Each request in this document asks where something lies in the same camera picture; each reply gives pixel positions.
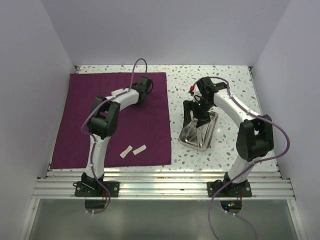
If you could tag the white bandage strip left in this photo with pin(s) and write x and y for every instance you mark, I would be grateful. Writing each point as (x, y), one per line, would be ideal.
(126, 151)

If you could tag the steel instrument tray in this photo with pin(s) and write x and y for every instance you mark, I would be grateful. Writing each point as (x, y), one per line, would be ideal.
(207, 131)

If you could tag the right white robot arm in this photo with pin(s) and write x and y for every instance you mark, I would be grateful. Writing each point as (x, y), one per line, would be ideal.
(254, 136)

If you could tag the steel forceps with rings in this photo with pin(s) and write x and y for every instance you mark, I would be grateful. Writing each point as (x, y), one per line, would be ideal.
(191, 134)

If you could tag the steel scalpel handle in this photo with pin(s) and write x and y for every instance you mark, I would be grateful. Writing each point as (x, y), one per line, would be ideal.
(194, 144)

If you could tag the steel scissors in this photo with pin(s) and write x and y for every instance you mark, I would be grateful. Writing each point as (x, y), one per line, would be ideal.
(199, 136)

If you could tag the purple cloth mat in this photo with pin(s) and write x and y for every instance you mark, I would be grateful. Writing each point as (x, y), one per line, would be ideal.
(146, 124)

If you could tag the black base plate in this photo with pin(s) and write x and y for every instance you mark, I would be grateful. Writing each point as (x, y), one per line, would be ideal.
(233, 190)
(112, 187)

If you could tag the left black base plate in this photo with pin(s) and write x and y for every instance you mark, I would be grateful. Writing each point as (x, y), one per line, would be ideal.
(112, 187)

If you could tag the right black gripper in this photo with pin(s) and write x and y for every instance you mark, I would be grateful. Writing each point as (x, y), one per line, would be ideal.
(203, 119)

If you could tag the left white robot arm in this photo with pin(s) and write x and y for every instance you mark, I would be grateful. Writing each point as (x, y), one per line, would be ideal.
(102, 123)

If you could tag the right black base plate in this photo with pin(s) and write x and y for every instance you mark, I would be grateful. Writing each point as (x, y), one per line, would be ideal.
(233, 190)

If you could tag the white bandage strip right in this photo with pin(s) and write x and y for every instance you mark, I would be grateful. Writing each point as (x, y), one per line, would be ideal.
(140, 149)

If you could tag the white bandage strip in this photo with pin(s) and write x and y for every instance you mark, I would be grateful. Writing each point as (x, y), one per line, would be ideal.
(126, 151)
(140, 149)

